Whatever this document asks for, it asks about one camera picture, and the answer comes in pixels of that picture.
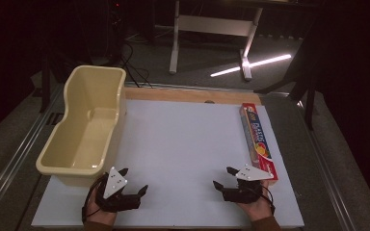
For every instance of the long red plastic wrap box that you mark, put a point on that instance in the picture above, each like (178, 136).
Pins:
(256, 138)

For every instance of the person's left hand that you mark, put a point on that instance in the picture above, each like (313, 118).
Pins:
(98, 216)

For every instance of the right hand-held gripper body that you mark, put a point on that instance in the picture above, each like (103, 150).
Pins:
(250, 173)

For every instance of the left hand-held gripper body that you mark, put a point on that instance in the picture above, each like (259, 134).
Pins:
(114, 184)

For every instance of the black metal stand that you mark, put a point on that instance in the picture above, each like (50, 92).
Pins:
(46, 86)
(309, 106)

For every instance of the dark equipment rack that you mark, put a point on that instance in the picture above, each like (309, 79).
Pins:
(115, 29)

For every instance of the wooden board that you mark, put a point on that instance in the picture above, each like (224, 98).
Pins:
(186, 95)

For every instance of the cream plastic tub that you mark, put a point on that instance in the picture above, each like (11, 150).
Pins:
(86, 128)

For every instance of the person's right hand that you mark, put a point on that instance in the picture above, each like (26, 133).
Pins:
(258, 210)

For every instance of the metal rail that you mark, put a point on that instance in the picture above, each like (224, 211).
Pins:
(16, 157)
(329, 173)

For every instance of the white metal table frame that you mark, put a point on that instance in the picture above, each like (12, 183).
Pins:
(215, 25)

